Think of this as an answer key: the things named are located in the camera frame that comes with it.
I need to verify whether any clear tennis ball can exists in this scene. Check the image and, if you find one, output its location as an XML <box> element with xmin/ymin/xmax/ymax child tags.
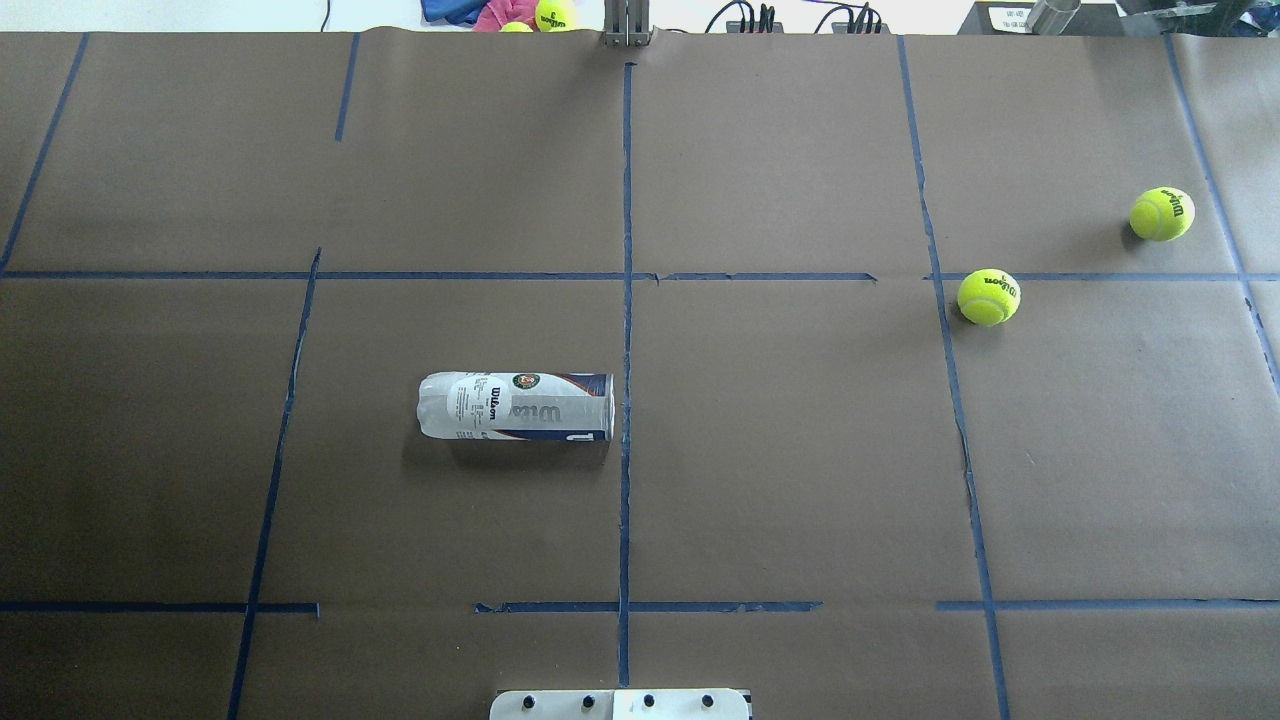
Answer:
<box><xmin>416</xmin><ymin>372</ymin><xmax>614</xmax><ymax>442</ymax></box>

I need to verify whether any yellow tennis ball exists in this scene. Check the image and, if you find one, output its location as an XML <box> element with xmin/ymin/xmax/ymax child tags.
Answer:
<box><xmin>1129</xmin><ymin>186</ymin><xmax>1196</xmax><ymax>242</ymax></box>
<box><xmin>534</xmin><ymin>0</ymin><xmax>580</xmax><ymax>32</ymax></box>
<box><xmin>956</xmin><ymin>268</ymin><xmax>1021</xmax><ymax>327</ymax></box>

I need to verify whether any yellow tennis ball on cloth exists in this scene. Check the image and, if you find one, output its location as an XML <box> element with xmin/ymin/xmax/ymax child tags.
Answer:
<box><xmin>534</xmin><ymin>0</ymin><xmax>580</xmax><ymax>32</ymax></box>

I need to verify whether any pink cloth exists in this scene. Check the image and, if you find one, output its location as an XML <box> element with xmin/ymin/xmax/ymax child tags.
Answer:
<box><xmin>474</xmin><ymin>0</ymin><xmax>538</xmax><ymax>33</ymax></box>

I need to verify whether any blue cloth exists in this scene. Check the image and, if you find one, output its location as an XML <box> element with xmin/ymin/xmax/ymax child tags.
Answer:
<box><xmin>419</xmin><ymin>0</ymin><xmax>488</xmax><ymax>26</ymax></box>

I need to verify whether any silver metal cup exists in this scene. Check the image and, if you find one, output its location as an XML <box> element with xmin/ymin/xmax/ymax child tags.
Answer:
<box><xmin>1025</xmin><ymin>0</ymin><xmax>1082</xmax><ymax>37</ymax></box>

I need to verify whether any aluminium frame post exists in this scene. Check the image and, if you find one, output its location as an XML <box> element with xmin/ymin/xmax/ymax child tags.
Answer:
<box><xmin>602</xmin><ymin>0</ymin><xmax>653</xmax><ymax>47</ymax></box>

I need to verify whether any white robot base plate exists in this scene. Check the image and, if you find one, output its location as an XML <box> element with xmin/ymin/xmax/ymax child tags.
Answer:
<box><xmin>489</xmin><ymin>687</ymin><xmax>754</xmax><ymax>719</ymax></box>

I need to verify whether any black cable plug left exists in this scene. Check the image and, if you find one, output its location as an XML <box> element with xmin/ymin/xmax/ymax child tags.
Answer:
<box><xmin>703</xmin><ymin>1</ymin><xmax>783</xmax><ymax>35</ymax></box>

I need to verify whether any black cable plug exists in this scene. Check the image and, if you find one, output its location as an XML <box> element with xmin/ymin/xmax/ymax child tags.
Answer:
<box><xmin>813</xmin><ymin>1</ymin><xmax>891</xmax><ymax>36</ymax></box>
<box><xmin>703</xmin><ymin>1</ymin><xmax>783</xmax><ymax>35</ymax></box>

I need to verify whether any black cable plug right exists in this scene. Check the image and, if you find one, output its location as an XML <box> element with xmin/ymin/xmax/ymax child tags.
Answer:
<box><xmin>813</xmin><ymin>1</ymin><xmax>891</xmax><ymax>36</ymax></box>

